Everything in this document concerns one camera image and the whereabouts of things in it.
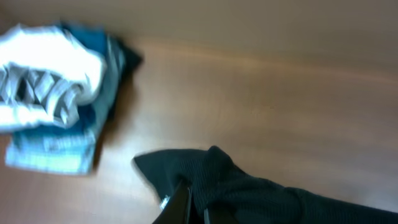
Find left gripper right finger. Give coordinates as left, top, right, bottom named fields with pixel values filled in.
left=204, top=207, right=238, bottom=224

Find light blue denim garment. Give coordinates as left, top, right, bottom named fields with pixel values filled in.
left=5, top=35, right=127, bottom=175

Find black folded garment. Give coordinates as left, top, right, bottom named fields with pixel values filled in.
left=107, top=38, right=144, bottom=121

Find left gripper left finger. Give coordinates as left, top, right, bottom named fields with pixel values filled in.
left=152, top=181, right=192, bottom=224

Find black t-shirt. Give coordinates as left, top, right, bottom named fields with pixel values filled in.
left=132, top=146, right=397, bottom=224

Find white Puma shirt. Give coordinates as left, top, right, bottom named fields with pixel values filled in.
left=1, top=25, right=106, bottom=132

